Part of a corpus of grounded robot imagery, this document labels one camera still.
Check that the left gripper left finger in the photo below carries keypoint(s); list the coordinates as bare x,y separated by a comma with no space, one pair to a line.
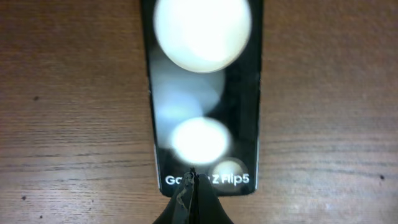
177,210

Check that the black Samsung flip phone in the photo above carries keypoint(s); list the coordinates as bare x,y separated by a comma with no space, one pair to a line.
204,70

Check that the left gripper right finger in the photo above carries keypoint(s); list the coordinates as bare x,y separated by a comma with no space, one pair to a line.
206,207

